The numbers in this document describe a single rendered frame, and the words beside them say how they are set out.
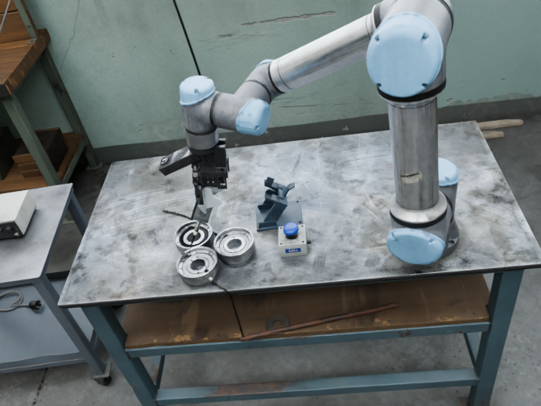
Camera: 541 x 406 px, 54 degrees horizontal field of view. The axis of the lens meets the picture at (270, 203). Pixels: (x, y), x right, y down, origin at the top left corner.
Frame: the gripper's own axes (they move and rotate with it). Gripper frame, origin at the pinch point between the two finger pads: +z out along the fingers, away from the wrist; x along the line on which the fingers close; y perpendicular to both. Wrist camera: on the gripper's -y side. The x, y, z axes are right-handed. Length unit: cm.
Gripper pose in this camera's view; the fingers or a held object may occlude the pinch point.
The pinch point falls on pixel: (203, 205)
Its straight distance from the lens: 136.2
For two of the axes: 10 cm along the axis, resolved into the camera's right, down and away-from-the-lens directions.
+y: 10.0, 0.1, -0.3
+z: 0.1, 7.4, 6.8
